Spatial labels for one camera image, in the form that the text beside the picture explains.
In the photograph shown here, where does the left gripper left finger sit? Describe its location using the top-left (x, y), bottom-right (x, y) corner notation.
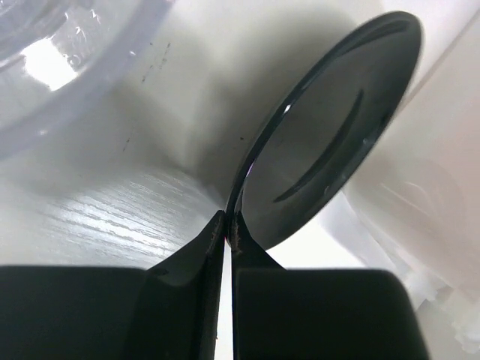
top-left (1, 211), bottom-right (226, 359)

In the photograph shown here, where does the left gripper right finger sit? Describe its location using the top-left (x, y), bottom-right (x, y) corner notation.
top-left (230, 213), bottom-right (429, 359)

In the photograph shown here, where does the translucent plastic bin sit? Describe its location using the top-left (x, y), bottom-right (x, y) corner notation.
top-left (319, 1), bottom-right (479, 359)

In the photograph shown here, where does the black plate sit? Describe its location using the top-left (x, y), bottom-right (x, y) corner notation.
top-left (226, 10), bottom-right (422, 250)

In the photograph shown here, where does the clear plastic cup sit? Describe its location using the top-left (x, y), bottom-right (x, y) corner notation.
top-left (1, 1), bottom-right (173, 158)

